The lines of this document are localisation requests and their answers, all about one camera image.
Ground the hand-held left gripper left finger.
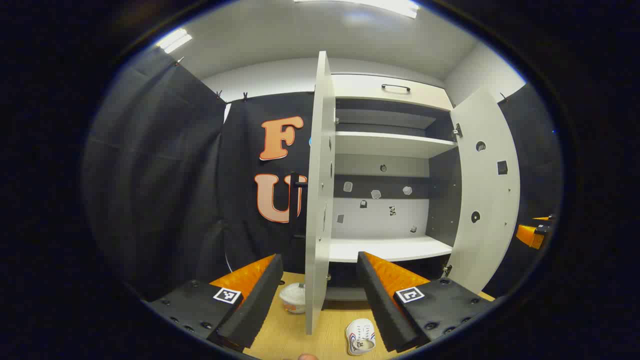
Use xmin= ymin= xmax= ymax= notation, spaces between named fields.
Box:
xmin=145 ymin=253 xmax=284 ymax=351

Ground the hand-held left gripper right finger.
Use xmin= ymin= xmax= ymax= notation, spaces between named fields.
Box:
xmin=356 ymin=251 xmax=496 ymax=353

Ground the white canvas shoe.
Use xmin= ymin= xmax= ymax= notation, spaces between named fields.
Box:
xmin=346 ymin=318 xmax=377 ymax=356

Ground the white cabinet door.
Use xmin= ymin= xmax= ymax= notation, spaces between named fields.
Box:
xmin=305 ymin=50 xmax=337 ymax=336
xmin=446 ymin=87 xmax=521 ymax=296

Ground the white and grey shoe cabinet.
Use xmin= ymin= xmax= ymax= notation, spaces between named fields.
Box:
xmin=325 ymin=74 xmax=458 ymax=303

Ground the white cabinet shelf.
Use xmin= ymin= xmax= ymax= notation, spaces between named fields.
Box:
xmin=335 ymin=131 xmax=458 ymax=159
xmin=328 ymin=236 xmax=453 ymax=263

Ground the white cabinet drawer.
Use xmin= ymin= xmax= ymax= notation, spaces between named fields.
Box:
xmin=331 ymin=74 xmax=453 ymax=111

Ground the white round container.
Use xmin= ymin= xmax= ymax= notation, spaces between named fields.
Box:
xmin=279 ymin=282 xmax=307 ymax=315

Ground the black backdrop cloth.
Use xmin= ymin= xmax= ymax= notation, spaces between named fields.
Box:
xmin=82 ymin=47 xmax=563 ymax=301

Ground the ceiling light panel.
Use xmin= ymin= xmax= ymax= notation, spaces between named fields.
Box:
xmin=295 ymin=0 xmax=420 ymax=19
xmin=157 ymin=28 xmax=192 ymax=54

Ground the black left door handle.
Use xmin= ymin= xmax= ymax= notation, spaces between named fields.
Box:
xmin=289 ymin=172 xmax=308 ymax=238

